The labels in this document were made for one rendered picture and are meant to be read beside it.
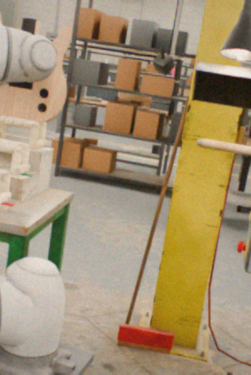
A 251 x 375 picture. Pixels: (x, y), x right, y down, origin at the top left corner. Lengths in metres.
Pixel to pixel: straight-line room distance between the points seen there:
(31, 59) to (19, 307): 0.58
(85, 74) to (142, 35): 0.81
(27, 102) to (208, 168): 1.09
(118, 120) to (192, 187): 4.02
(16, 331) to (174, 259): 1.77
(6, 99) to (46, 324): 1.14
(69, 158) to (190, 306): 4.22
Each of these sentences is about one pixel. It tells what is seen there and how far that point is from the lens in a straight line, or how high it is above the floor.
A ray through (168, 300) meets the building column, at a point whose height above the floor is 0.27.
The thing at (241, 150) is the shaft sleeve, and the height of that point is 1.25.
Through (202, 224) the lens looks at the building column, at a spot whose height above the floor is 0.73.
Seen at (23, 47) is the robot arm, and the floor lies 1.48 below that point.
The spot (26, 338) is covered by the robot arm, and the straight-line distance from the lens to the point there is 1.43.
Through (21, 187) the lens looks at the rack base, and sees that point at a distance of 2.09.
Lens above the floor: 1.48
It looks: 12 degrees down
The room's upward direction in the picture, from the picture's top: 9 degrees clockwise
